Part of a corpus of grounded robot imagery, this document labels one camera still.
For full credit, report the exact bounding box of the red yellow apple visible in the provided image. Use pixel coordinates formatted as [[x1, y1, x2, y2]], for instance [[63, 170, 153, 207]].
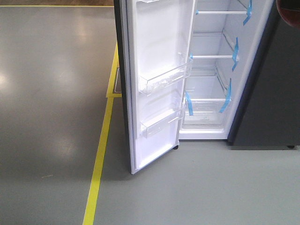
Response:
[[276, 0, 300, 29]]

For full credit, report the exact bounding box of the fridge door white inside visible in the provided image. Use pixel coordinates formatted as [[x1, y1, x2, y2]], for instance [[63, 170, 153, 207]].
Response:
[[114, 0, 196, 174]]

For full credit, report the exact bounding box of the dark grey fridge body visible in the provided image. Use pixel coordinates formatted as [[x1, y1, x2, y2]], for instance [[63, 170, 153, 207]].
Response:
[[179, 0, 300, 150]]

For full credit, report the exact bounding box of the clear lower door bin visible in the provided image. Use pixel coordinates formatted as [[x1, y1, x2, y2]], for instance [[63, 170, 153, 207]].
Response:
[[140, 108, 185, 138]]

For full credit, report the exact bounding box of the clear door bin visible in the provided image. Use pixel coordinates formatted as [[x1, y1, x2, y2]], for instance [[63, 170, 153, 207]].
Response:
[[138, 58, 193, 96], [140, 108, 185, 138]]

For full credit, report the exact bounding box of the clear middle door bin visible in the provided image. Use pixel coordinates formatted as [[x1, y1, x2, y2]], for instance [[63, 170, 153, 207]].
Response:
[[138, 58, 193, 96]]

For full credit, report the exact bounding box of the clear crisper drawer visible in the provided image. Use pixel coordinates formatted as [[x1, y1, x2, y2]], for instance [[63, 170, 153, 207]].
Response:
[[182, 98, 228, 129]]

